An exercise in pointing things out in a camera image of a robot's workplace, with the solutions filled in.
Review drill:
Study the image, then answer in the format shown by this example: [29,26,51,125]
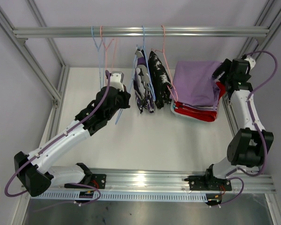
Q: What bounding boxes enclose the lilac purple trousers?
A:
[172,61,221,111]

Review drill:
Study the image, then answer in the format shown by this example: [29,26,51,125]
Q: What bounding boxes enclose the red trousers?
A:
[172,82,228,123]

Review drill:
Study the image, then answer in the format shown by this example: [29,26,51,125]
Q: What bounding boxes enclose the blue hanger with lilac trousers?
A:
[114,58,136,126]

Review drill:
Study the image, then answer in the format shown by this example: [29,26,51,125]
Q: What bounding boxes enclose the light blue wire hanger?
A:
[91,26,104,88]

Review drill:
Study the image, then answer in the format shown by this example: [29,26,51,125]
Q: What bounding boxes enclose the white plastic mesh basket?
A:
[170,98,218,123]

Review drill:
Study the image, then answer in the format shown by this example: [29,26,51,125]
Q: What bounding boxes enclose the pink wire hanger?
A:
[100,26,118,71]
[151,24,179,103]

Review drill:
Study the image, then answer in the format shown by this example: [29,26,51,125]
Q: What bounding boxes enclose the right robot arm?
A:
[204,59,274,190]

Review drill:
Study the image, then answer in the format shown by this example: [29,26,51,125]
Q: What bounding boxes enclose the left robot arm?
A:
[14,83,131,197]

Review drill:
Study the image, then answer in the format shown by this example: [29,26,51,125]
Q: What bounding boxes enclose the grey purple patterned trousers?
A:
[133,47,155,113]

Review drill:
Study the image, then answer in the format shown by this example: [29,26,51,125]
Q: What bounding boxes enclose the blue hanger with patterned trousers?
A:
[134,26,155,102]

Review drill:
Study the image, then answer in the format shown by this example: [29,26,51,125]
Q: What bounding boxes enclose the black white patterned trousers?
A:
[148,51,172,109]

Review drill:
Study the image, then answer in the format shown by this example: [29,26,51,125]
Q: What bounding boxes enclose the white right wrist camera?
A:
[242,55,256,70]

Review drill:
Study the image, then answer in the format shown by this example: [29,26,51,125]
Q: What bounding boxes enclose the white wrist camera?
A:
[105,70,125,91]
[242,55,256,70]

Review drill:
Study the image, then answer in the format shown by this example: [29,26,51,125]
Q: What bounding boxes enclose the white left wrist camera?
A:
[105,70,125,91]

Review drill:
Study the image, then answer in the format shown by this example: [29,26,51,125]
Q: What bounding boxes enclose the aluminium frame structure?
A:
[0,0,281,225]

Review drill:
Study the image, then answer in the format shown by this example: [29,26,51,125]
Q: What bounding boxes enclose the white slotted cable duct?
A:
[35,190,207,203]

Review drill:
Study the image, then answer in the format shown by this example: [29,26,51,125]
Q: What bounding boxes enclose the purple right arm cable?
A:
[224,50,278,208]

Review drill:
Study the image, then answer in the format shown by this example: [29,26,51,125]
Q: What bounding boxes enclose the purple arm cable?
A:
[4,70,102,208]
[224,50,278,208]

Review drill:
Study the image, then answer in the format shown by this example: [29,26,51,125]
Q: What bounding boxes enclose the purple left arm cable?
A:
[4,70,102,208]

